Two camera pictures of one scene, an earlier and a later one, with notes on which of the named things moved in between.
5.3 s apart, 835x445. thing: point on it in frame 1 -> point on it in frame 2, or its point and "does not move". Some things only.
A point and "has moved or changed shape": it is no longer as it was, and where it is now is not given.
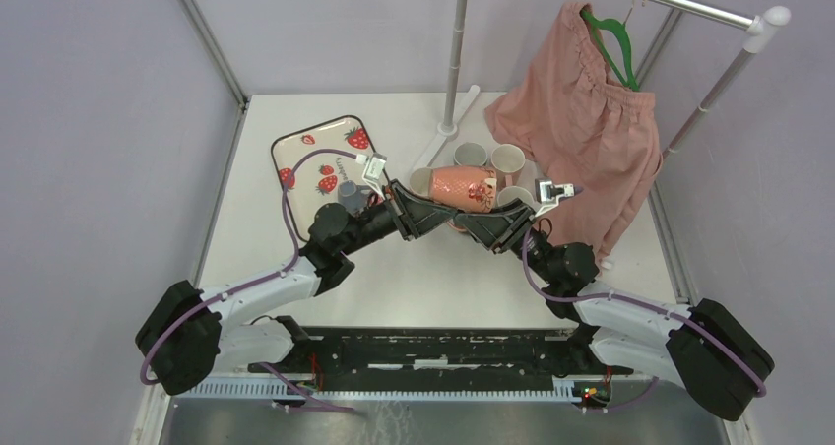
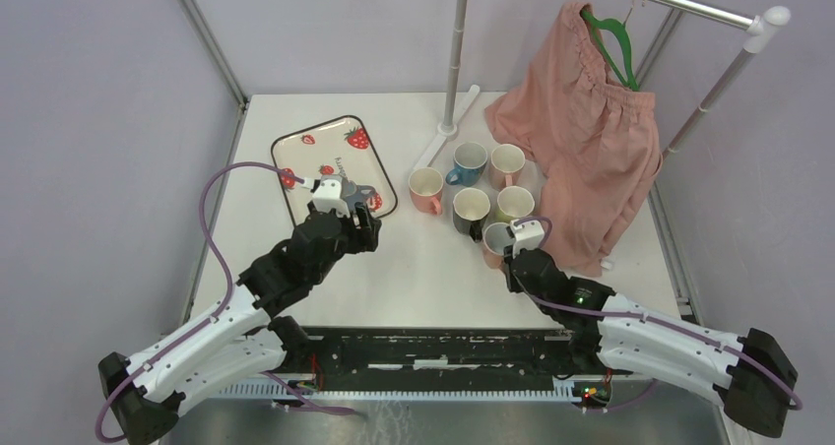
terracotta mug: [463, 188] has moved or changed shape
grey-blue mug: [351, 196] does not move
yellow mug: [510, 193] does not move
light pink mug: [507, 161] does not move
